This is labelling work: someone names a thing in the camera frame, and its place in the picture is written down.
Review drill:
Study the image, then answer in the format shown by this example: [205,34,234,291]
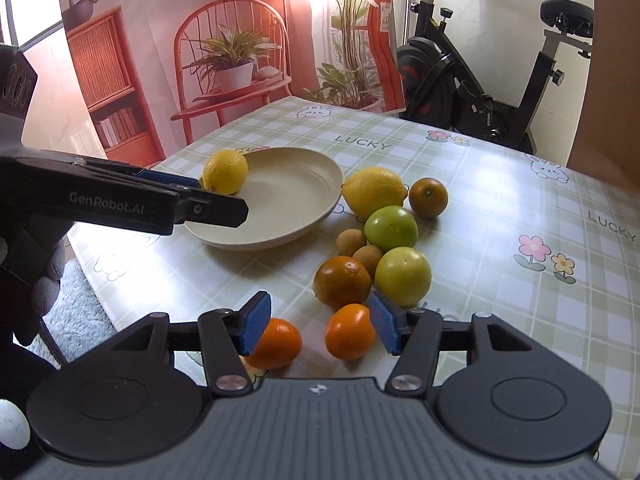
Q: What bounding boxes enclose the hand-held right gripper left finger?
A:
[89,290,273,394]

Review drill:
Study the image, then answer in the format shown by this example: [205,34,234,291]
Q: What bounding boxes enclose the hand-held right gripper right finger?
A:
[367,292,543,394]

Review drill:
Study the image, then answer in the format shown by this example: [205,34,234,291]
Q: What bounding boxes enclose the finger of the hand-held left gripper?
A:
[172,190,250,228]
[75,156,207,192]

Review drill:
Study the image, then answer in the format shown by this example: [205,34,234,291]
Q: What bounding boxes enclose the bright orange tangerine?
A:
[325,303,377,362]
[245,318,304,371]

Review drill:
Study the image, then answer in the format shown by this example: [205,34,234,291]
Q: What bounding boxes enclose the small yellow lemon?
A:
[201,150,249,196]

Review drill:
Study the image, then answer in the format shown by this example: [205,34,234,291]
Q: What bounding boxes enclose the yellow-green round guava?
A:
[375,246,432,307]

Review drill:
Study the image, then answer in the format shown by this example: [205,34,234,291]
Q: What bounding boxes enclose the dark mottled orange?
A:
[313,256,373,309]

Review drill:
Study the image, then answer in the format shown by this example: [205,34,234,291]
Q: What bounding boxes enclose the cream round plate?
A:
[182,147,344,252]

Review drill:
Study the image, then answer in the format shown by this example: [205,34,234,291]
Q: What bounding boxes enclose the green round guava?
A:
[363,206,419,254]

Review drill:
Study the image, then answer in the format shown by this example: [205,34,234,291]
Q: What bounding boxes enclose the person's left hand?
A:
[0,220,76,348]

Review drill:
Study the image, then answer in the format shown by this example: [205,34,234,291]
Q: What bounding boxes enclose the small brown longan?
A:
[352,245,385,269]
[336,229,370,257]

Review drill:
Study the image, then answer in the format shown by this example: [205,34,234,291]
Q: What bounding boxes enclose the grey fluffy rug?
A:
[42,257,118,366]

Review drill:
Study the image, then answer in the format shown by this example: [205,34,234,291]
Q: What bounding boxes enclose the green checked tablecloth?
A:
[67,96,640,466]

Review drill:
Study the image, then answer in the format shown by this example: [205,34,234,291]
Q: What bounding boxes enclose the large yellow lemon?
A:
[341,167,408,220]

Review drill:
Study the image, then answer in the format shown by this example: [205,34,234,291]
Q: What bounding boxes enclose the brownish green-tinged orange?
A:
[408,178,449,219]

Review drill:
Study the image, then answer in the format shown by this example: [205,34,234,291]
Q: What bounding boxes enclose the printed room backdrop poster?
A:
[55,0,406,168]

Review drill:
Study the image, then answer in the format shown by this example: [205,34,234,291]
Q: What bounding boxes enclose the black exercise bike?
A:
[392,0,596,156]

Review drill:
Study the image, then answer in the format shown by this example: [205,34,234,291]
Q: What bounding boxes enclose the brown wooden panel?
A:
[565,0,640,176]

